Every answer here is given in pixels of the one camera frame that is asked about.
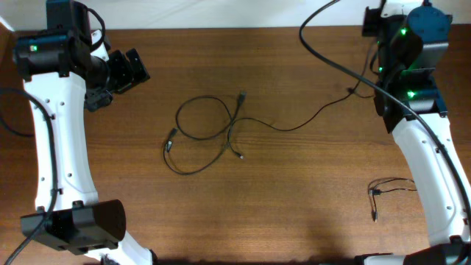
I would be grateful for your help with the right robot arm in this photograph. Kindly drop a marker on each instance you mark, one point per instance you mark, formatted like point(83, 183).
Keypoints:
point(412, 38)

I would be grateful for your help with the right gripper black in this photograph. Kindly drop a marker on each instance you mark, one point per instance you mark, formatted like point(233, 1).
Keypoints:
point(370, 18)

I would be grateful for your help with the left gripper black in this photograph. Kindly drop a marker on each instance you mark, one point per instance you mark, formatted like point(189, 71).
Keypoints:
point(123, 72)

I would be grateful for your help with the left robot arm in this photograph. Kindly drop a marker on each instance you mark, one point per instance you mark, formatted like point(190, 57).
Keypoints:
point(69, 69)

